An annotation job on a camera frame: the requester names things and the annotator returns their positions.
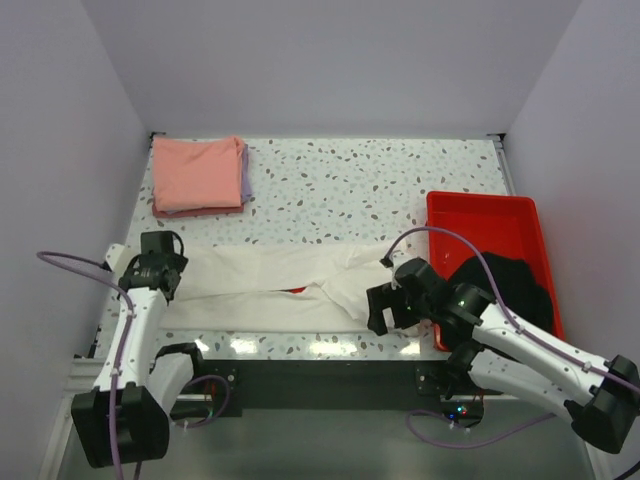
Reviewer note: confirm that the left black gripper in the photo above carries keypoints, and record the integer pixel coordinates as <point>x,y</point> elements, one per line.
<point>179,263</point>

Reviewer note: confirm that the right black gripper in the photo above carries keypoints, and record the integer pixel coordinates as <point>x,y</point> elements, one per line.
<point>383,296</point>

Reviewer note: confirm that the white t-shirt red print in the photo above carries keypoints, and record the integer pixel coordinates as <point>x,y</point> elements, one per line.
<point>277,289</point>

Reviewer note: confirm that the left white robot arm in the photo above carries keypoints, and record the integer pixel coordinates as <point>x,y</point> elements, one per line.
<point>125,417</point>

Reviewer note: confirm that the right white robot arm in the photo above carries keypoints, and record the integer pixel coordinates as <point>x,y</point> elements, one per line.
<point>495,350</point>

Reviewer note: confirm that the folded dusty red t-shirt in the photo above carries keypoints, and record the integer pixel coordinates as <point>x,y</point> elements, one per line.
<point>189,213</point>

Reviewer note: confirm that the folded salmon pink t-shirt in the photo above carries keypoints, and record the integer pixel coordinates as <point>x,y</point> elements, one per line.
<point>190,175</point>

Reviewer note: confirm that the red plastic bin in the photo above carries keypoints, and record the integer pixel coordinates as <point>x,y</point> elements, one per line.
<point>505,225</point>

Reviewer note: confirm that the folded lavender t-shirt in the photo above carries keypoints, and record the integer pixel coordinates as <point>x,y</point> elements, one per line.
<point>246,188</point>

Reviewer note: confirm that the black t-shirt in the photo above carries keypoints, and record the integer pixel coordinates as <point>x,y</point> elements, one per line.
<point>516,283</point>

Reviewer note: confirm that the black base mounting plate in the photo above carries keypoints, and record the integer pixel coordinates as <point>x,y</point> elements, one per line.
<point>378,385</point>

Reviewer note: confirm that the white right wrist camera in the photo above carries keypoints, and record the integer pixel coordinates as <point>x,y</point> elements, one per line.
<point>393,263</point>

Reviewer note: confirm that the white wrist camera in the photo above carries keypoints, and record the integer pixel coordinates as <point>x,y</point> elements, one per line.
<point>115,259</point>
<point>393,263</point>

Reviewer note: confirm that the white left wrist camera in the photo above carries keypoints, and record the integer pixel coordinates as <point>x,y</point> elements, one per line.
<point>115,259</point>

